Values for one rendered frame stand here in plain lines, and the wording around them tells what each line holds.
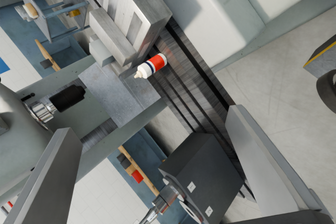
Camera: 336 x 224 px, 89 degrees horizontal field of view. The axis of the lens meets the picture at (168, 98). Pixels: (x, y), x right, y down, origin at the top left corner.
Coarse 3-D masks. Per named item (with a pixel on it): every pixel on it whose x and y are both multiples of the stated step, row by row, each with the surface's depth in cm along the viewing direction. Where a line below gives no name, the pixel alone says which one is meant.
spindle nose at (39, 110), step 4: (36, 104) 41; (40, 104) 40; (32, 108) 40; (36, 108) 40; (40, 108) 40; (44, 108) 40; (36, 112) 39; (40, 112) 40; (44, 112) 40; (48, 112) 41; (40, 116) 40; (44, 116) 40; (48, 116) 41; (52, 116) 42; (44, 120) 41; (48, 120) 42
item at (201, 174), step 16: (192, 144) 57; (208, 144) 55; (176, 160) 55; (192, 160) 51; (208, 160) 54; (224, 160) 57; (176, 176) 48; (192, 176) 50; (208, 176) 53; (224, 176) 56; (240, 176) 59; (192, 192) 50; (208, 192) 52; (224, 192) 55; (192, 208) 52; (208, 208) 51; (224, 208) 54
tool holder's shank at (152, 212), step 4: (152, 208) 49; (156, 208) 49; (148, 212) 49; (152, 212) 48; (156, 212) 49; (144, 216) 48; (148, 216) 48; (152, 216) 48; (156, 216) 48; (144, 220) 47; (148, 220) 47; (152, 220) 48
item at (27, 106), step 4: (24, 104) 38; (28, 104) 41; (28, 108) 38; (28, 112) 37; (32, 112) 38; (32, 116) 37; (36, 116) 38; (36, 120) 38; (40, 120) 39; (40, 124) 38; (44, 124) 40; (44, 128) 40; (48, 128) 41
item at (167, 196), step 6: (168, 186) 52; (162, 192) 51; (168, 192) 51; (174, 192) 51; (156, 198) 50; (162, 198) 50; (168, 198) 50; (174, 198) 51; (162, 204) 49; (168, 204) 50
